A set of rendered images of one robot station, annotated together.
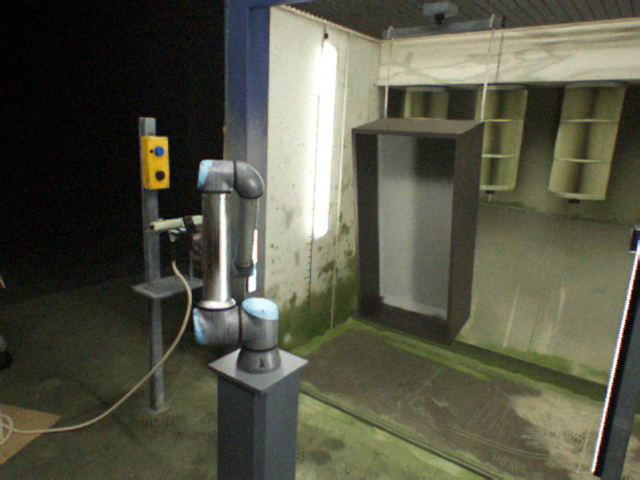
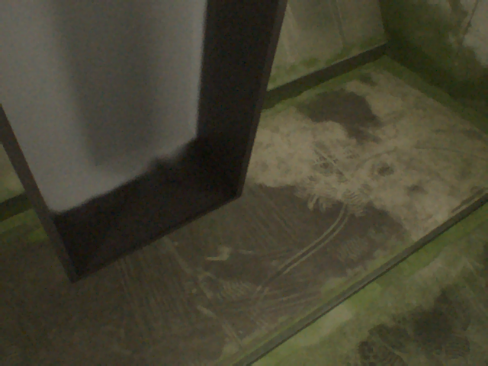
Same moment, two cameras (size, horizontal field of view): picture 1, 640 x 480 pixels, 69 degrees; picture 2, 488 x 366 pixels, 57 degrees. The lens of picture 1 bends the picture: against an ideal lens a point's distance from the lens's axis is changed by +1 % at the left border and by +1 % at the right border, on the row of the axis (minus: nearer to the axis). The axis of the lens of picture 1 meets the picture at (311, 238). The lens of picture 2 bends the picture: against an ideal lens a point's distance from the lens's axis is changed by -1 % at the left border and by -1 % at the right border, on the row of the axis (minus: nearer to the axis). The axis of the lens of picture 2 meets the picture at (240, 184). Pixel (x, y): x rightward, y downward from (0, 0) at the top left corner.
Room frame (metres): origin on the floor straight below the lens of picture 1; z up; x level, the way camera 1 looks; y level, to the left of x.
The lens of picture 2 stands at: (2.09, 0.16, 1.63)
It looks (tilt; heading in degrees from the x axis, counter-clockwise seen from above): 47 degrees down; 290
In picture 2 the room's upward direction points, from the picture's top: straight up
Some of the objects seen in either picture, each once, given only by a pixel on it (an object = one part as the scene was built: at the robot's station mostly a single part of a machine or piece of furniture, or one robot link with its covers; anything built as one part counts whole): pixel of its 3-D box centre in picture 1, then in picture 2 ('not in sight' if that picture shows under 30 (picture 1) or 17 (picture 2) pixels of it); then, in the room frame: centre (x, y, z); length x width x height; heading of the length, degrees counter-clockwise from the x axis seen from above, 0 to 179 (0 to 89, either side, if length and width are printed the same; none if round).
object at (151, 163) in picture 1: (155, 162); not in sight; (2.37, 0.81, 1.42); 0.12 x 0.06 x 0.26; 144
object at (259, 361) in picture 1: (259, 352); not in sight; (1.80, 0.20, 0.69); 0.19 x 0.19 x 0.10
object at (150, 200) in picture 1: (152, 273); not in sight; (2.41, 0.86, 0.82); 0.06 x 0.06 x 1.64; 54
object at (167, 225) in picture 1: (192, 235); not in sight; (2.40, 0.64, 1.05); 0.49 x 0.05 x 0.23; 144
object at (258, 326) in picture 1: (257, 322); not in sight; (1.80, 0.21, 0.83); 0.17 x 0.15 x 0.18; 104
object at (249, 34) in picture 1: (245, 207); not in sight; (2.77, 0.41, 1.14); 0.18 x 0.18 x 2.29; 54
